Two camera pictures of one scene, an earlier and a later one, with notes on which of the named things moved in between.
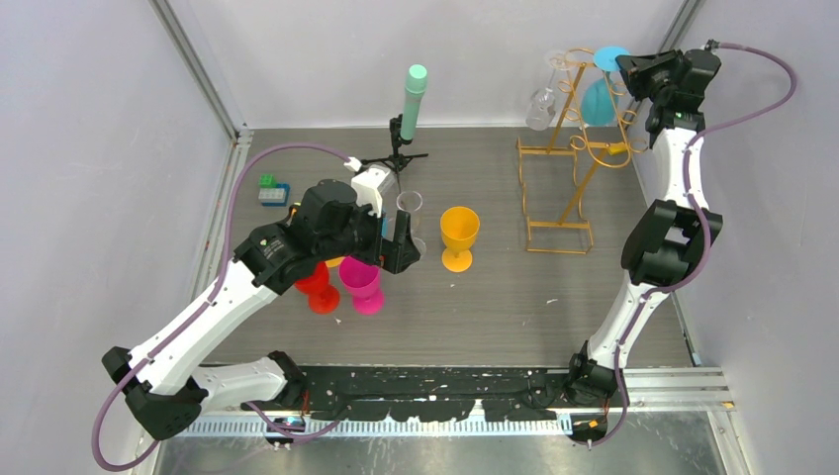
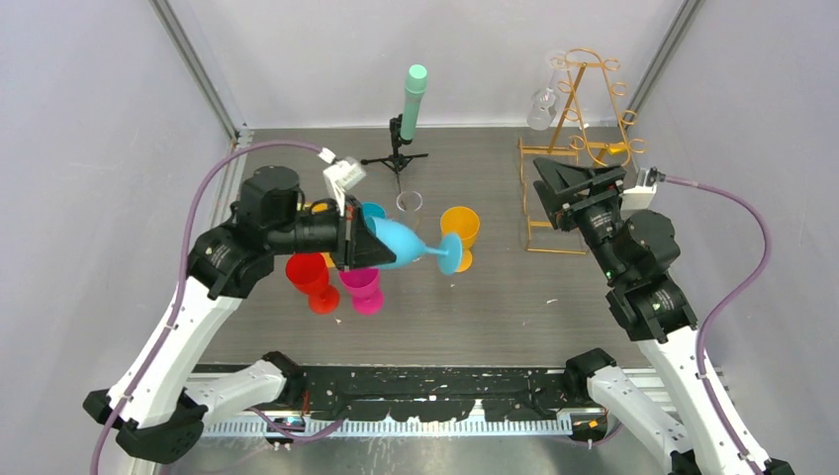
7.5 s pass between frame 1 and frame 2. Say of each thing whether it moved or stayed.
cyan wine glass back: moved
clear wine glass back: stayed
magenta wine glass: stayed
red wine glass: stayed
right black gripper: moved
